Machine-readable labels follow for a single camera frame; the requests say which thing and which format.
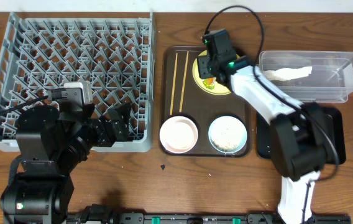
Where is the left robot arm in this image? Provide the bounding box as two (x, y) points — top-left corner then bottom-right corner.
(0, 102), (131, 223)

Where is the black waste tray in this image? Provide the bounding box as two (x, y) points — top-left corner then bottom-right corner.
(256, 105), (347, 165)

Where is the grey dishwasher rack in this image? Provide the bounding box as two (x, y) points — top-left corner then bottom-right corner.
(0, 13), (156, 152)

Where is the light blue bowl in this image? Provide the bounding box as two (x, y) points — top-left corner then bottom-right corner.
(208, 116), (248, 154)

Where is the white napkin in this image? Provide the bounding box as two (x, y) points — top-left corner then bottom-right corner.
(263, 66), (313, 82)

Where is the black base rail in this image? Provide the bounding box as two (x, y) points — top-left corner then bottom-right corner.
(66, 203), (351, 224)

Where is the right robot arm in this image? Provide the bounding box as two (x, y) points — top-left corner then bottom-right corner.
(197, 29), (340, 223)

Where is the yellow plate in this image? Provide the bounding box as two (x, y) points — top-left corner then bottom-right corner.
(192, 59), (231, 96)

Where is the clear plastic waste bin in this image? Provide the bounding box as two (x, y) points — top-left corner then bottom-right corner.
(259, 50), (353, 103)

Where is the green orange snack wrapper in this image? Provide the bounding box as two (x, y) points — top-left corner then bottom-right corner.
(203, 78), (216, 90)

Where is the pink bowl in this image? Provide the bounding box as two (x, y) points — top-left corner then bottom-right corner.
(159, 116), (199, 154)

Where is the dark brown serving tray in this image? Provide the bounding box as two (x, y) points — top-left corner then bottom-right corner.
(161, 46), (252, 157)

